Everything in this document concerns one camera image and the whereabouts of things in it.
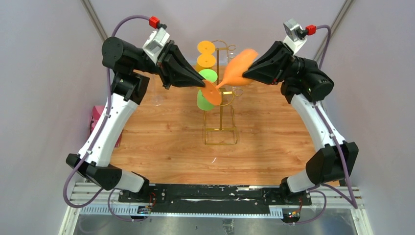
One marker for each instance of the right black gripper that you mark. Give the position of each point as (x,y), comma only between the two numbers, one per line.
(271,68)

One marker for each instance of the orange plastic glass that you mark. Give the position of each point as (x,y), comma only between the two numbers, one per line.
(232,76)

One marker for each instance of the far yellow plastic glass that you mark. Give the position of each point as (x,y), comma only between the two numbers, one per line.
(206,47)

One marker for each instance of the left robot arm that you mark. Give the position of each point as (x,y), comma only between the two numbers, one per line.
(126,92)

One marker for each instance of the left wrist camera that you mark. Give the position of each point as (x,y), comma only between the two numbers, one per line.
(155,43)

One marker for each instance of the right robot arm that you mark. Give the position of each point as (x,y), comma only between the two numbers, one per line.
(303,85)

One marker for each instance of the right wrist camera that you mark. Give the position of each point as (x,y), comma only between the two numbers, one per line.
(294,38)

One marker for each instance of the clear wine glass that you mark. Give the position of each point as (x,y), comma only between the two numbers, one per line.
(157,99)

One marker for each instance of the gold wine glass rack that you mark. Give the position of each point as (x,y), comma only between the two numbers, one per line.
(219,126)

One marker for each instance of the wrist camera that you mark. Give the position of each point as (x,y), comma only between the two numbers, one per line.
(294,38)
(155,43)

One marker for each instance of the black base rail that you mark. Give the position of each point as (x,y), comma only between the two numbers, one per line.
(215,201)

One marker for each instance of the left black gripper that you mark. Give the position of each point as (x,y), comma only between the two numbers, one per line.
(174,69)

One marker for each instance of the yellow plastic glass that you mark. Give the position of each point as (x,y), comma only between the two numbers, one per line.
(205,61)
(206,47)

